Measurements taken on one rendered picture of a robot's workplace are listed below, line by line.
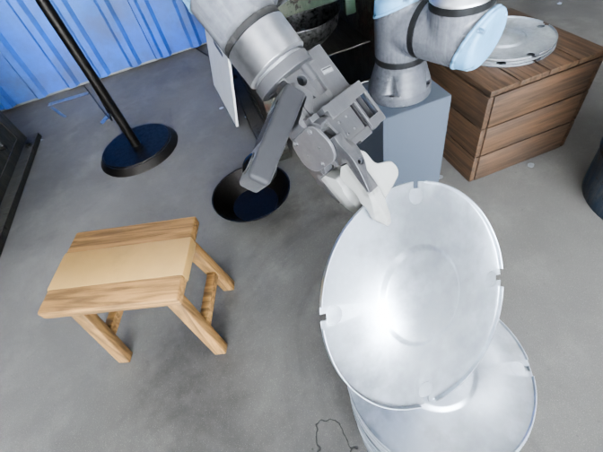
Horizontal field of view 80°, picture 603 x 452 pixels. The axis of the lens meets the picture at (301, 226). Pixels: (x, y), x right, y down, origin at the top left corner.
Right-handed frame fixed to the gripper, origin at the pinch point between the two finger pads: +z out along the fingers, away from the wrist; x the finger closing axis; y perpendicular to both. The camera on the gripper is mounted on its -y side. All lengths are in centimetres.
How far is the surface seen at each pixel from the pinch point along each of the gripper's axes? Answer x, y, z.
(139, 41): 201, 65, -132
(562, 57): 26, 98, 14
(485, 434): 6.0, -3.5, 36.4
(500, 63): 35, 89, 5
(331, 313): 1.8, -10.8, 4.6
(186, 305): 56, -22, -1
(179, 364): 76, -33, 13
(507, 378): 6.9, 5.7, 35.5
